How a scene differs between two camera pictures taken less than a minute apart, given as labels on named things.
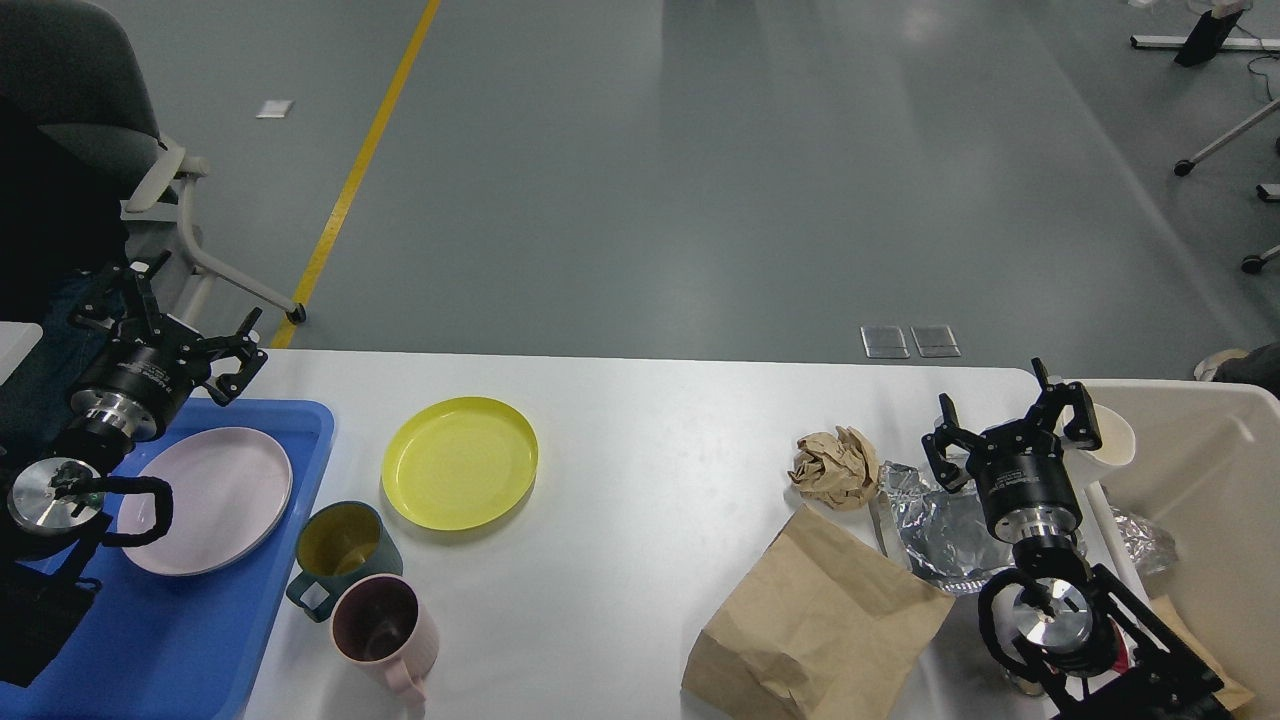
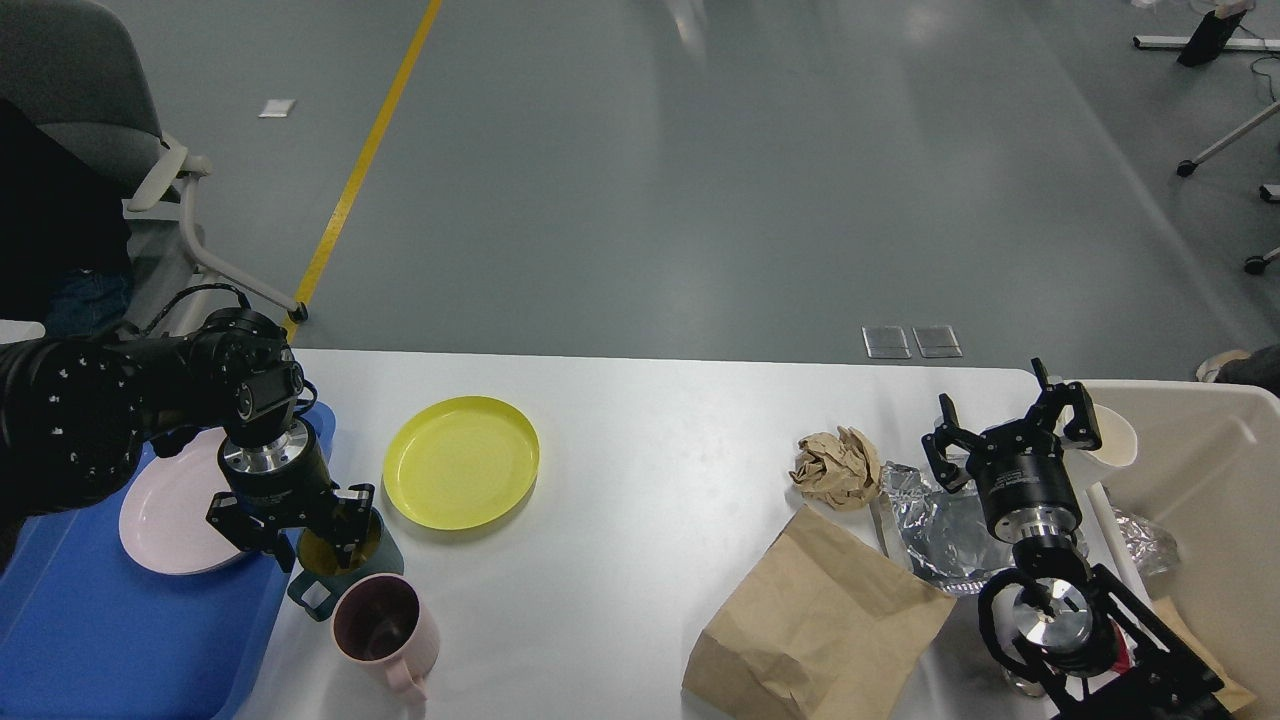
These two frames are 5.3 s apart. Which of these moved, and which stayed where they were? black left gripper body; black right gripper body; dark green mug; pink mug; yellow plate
Moved: black left gripper body
Stayed: yellow plate; dark green mug; pink mug; black right gripper body
